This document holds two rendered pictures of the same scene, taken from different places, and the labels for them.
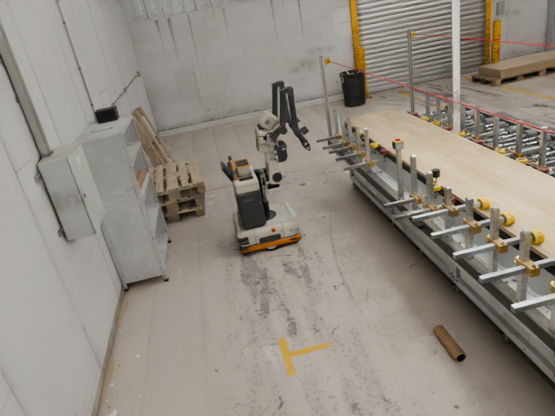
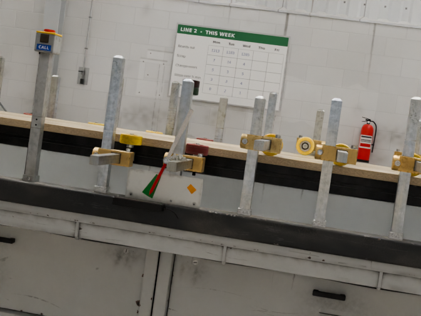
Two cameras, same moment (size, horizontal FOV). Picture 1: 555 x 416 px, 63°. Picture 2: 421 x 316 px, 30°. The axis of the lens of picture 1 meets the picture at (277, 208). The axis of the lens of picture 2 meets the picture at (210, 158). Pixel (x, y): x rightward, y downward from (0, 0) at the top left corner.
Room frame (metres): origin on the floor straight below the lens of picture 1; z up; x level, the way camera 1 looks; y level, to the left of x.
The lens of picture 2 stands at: (2.14, 1.46, 1.01)
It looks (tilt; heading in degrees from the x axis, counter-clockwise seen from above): 3 degrees down; 285
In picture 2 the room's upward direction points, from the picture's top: 8 degrees clockwise
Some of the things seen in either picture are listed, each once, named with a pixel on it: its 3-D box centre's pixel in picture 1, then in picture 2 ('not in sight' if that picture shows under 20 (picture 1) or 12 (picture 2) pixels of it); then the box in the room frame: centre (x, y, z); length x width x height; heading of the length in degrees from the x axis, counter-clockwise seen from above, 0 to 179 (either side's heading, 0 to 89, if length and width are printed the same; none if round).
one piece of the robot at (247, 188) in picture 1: (249, 191); not in sight; (4.51, 0.26, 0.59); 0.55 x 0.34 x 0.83; 6
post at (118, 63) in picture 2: (414, 184); (110, 125); (3.18, -1.06, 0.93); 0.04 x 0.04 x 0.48; 6
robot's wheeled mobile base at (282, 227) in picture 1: (265, 225); not in sight; (4.52, 0.17, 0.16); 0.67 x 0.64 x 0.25; 96
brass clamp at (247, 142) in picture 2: (449, 209); (260, 143); (2.66, -1.12, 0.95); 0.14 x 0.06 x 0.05; 6
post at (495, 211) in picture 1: (494, 244); (405, 170); (2.18, -1.17, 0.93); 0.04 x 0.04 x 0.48; 6
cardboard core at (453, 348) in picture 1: (449, 342); not in sight; (2.42, -1.00, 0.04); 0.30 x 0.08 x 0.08; 6
